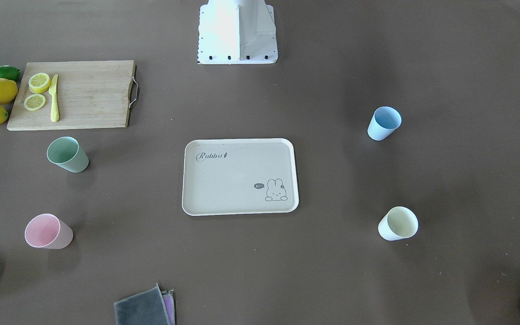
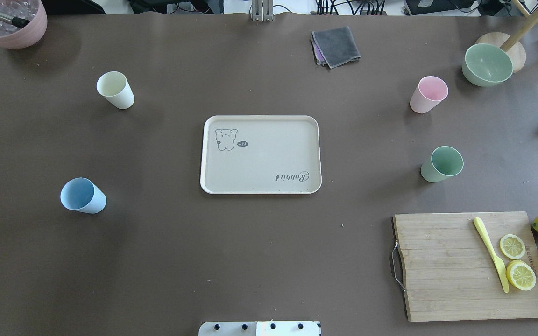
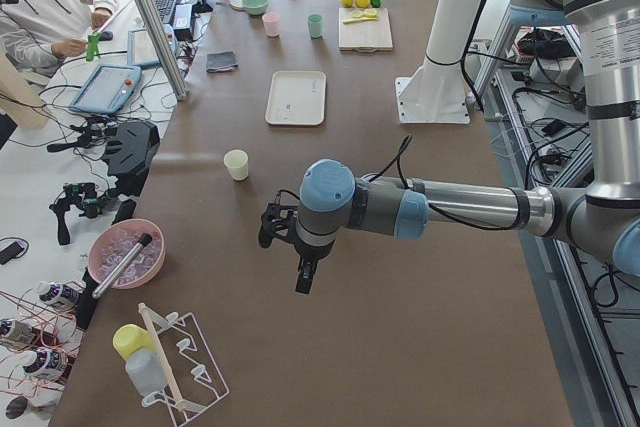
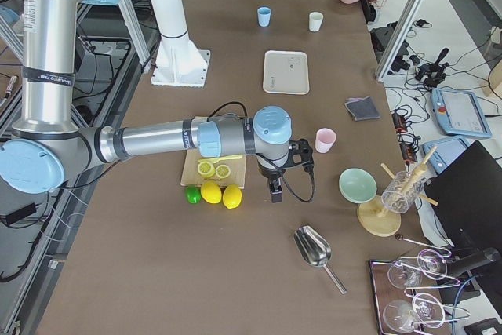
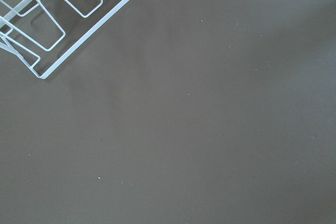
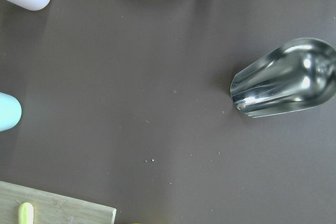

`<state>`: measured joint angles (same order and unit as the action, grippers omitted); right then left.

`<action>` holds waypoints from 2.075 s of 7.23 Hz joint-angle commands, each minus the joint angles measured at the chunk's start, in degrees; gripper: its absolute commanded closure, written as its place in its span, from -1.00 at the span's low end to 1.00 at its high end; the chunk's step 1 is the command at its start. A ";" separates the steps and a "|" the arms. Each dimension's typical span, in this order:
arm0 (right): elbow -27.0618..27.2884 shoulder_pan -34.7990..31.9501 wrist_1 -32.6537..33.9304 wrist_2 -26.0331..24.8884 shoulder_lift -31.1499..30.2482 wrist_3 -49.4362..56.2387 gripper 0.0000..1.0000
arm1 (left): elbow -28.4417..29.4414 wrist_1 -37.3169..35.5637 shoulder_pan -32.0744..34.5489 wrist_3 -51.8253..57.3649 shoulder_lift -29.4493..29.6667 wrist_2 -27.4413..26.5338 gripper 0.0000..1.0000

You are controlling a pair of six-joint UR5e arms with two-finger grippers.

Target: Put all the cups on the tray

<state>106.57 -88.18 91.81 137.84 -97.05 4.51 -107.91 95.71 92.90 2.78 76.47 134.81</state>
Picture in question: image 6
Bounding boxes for green cup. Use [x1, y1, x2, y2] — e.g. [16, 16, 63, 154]
[0, 93, 22, 131]

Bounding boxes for bamboo cutting board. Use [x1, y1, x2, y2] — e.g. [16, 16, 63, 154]
[1, 182, 117, 223]

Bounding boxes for yellow plastic knife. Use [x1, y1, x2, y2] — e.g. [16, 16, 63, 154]
[18, 202, 34, 224]

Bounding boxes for metal scoop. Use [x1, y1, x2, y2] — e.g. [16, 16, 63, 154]
[230, 38, 335, 118]

